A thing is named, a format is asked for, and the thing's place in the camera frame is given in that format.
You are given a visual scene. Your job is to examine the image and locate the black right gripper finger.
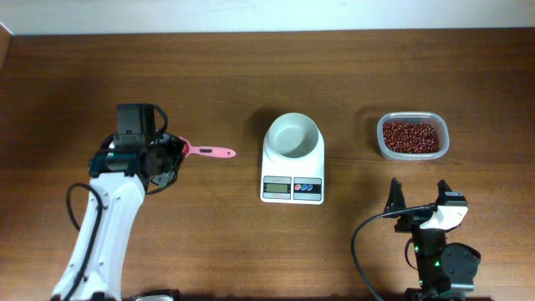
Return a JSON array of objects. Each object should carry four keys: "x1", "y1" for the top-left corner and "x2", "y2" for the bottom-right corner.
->
[
  {"x1": 384, "y1": 177, "x2": 406, "y2": 217},
  {"x1": 437, "y1": 180, "x2": 462, "y2": 201}
]

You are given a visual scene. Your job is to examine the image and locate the pink plastic measuring scoop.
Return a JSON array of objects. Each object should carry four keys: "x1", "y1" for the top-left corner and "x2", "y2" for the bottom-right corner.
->
[{"x1": 179, "y1": 136, "x2": 237, "y2": 159}]

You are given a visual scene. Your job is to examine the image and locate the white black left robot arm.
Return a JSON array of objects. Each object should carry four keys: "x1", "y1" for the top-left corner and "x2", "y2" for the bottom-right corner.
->
[{"x1": 51, "y1": 104, "x2": 185, "y2": 300}]

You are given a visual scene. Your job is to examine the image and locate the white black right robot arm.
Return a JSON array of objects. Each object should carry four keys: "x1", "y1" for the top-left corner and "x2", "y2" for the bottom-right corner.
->
[{"x1": 384, "y1": 178, "x2": 482, "y2": 300}]

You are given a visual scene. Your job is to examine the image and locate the white digital kitchen scale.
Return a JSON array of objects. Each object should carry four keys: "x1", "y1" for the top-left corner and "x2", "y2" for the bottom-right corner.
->
[{"x1": 260, "y1": 134, "x2": 325, "y2": 205}]

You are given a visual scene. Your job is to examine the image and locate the red beans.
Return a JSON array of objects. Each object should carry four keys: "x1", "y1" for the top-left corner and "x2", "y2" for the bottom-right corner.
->
[{"x1": 382, "y1": 121, "x2": 440, "y2": 154}]

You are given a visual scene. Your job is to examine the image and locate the clear plastic bean container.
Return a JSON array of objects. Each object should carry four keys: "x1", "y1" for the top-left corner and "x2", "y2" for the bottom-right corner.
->
[{"x1": 376, "y1": 112, "x2": 450, "y2": 161}]

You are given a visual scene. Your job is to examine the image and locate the white round bowl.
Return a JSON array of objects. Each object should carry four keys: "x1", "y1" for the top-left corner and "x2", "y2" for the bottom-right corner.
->
[{"x1": 264, "y1": 113, "x2": 320, "y2": 160}]

